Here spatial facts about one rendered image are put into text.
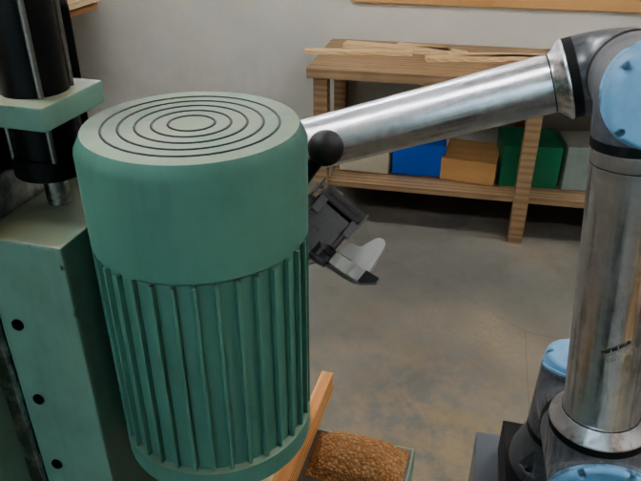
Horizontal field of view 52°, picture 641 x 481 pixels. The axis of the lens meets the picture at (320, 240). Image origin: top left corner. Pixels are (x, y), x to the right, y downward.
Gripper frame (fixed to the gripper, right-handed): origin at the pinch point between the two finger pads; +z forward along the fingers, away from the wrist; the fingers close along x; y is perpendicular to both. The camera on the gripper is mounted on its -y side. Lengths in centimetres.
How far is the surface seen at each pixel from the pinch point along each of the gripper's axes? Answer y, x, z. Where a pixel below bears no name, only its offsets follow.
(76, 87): -5.0, -24.5, 12.8
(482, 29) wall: 175, 22, -261
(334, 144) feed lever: 6.8, -5.6, 7.6
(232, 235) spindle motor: -6.4, -7.3, 22.1
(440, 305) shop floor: 38, 82, -210
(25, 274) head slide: -19.1, -17.8, 12.1
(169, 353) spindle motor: -16.2, -5.1, 16.1
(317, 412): -16.7, 20.4, -33.4
